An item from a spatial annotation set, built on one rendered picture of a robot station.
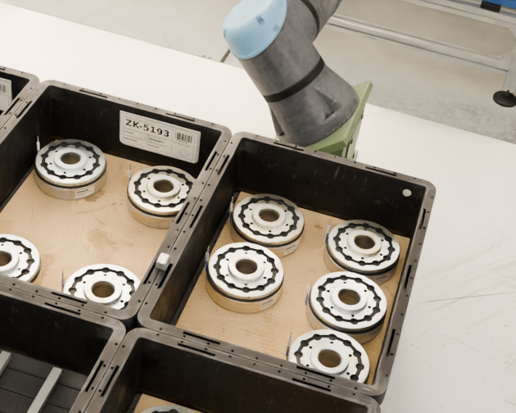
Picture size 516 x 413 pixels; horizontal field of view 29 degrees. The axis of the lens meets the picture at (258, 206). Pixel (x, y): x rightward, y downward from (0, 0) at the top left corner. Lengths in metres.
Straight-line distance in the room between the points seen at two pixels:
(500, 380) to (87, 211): 0.64
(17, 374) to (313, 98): 0.66
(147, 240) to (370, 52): 2.11
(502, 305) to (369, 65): 1.85
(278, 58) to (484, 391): 0.59
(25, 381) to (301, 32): 0.71
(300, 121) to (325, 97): 0.06
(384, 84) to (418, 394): 1.94
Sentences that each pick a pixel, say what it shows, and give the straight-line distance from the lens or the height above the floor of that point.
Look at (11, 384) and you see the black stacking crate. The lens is 1.24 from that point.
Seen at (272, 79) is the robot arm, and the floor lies 0.91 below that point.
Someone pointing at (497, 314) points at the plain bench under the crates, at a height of 0.70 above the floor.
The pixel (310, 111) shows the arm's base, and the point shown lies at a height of 0.87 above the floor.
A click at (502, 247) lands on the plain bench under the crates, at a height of 0.70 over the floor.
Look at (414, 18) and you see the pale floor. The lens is 3.65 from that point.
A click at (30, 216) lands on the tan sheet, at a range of 1.44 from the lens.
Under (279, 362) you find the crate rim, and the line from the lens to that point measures 1.14.
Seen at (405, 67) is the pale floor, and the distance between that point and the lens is 3.37.
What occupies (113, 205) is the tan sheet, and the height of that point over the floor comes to 0.83.
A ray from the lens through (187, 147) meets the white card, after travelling 1.47.
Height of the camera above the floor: 1.81
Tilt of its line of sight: 42 degrees down
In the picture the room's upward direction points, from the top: 8 degrees clockwise
